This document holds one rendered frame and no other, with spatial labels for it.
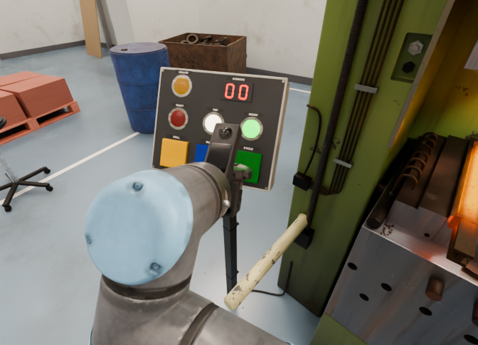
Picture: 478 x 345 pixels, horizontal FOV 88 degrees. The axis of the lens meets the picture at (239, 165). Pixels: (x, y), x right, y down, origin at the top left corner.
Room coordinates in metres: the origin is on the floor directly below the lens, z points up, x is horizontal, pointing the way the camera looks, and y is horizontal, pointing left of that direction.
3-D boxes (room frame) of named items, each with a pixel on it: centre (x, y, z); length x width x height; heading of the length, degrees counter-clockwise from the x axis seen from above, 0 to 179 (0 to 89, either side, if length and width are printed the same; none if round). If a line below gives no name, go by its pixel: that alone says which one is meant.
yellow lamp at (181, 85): (0.65, 0.15, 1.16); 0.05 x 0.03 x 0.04; 48
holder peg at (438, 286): (0.26, -0.41, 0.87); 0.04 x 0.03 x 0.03; 138
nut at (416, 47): (0.59, -0.39, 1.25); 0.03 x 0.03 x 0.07; 48
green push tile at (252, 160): (0.51, -0.02, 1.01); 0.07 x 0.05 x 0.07; 73
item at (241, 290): (0.51, -0.11, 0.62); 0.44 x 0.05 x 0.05; 138
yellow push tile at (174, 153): (0.56, 0.17, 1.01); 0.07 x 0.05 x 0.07; 73
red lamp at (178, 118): (0.61, 0.16, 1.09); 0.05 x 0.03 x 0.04; 48
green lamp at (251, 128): (0.55, -0.03, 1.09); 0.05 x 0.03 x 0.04; 48
